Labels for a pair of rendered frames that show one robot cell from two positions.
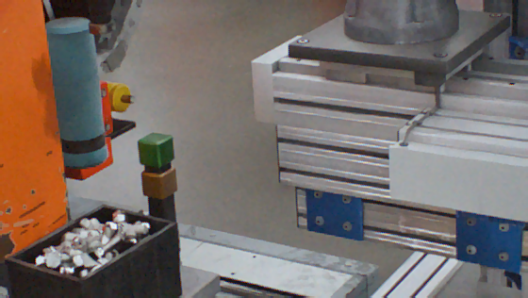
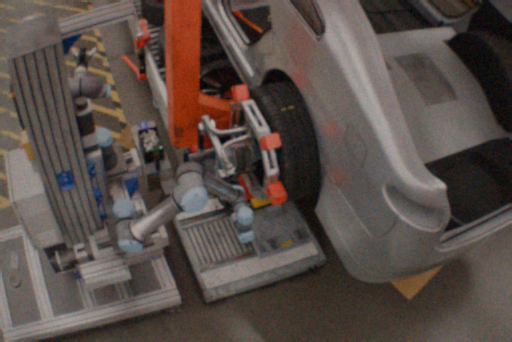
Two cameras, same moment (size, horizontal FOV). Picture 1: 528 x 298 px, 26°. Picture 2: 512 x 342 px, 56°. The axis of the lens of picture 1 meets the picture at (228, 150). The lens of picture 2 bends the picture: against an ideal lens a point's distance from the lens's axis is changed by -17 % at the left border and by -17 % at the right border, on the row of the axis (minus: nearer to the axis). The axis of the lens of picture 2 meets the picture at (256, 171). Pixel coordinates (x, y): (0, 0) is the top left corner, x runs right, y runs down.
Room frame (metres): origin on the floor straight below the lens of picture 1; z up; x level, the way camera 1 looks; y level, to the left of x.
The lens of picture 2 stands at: (3.11, -1.50, 3.27)
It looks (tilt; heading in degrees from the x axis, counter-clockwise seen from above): 52 degrees down; 118
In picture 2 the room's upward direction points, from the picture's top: 6 degrees clockwise
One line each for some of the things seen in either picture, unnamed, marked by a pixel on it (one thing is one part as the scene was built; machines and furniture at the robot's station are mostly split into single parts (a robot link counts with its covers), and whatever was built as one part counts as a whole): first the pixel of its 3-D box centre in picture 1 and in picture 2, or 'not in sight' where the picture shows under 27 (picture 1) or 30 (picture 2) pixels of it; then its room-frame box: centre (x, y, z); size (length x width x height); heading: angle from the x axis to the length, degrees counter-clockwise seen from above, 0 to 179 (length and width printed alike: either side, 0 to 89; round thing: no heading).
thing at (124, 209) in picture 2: not in sight; (124, 214); (1.89, -0.52, 0.98); 0.13 x 0.12 x 0.14; 139
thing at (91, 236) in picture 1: (96, 273); (150, 144); (1.42, 0.19, 0.51); 0.20 x 0.14 x 0.13; 142
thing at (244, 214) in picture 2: not in sight; (244, 216); (2.35, -0.16, 0.95); 0.11 x 0.08 x 0.11; 139
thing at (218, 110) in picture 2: not in sight; (234, 106); (1.76, 0.63, 0.69); 0.52 x 0.17 x 0.35; 56
